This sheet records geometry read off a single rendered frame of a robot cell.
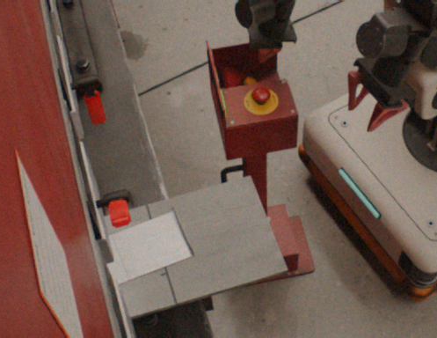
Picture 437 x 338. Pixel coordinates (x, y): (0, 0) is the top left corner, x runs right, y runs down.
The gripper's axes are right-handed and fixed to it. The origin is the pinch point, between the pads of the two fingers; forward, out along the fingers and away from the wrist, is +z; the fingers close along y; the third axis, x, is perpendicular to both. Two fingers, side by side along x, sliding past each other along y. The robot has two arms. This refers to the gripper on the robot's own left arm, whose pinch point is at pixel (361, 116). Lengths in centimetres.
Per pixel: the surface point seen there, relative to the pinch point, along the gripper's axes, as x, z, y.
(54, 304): -82, -36, 40
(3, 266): -87, -44, 43
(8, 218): -85, -42, 40
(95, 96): -46.5, -0.8, -10.7
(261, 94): 5.0, 18.4, -26.6
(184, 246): -34.1, 16.7, 5.6
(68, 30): -25, 23, -57
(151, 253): -38.5, 18.9, 4.0
